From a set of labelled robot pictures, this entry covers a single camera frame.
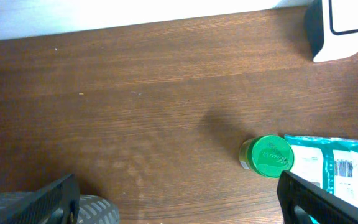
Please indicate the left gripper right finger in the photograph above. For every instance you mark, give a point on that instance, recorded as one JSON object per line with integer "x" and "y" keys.
{"x": 301, "y": 202}

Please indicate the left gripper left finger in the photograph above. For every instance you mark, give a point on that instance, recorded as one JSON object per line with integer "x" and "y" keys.
{"x": 55, "y": 203}

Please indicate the green white wipes pack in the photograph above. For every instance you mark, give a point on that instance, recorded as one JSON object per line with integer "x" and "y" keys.
{"x": 329, "y": 163}

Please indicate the green lid jar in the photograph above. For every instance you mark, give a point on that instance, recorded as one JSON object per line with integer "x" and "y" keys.
{"x": 267, "y": 156}

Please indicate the white barcode scanner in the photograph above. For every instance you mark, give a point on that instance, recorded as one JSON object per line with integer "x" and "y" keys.
{"x": 332, "y": 29}

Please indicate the grey plastic mesh basket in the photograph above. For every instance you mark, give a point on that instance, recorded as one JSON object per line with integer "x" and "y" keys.
{"x": 93, "y": 209}

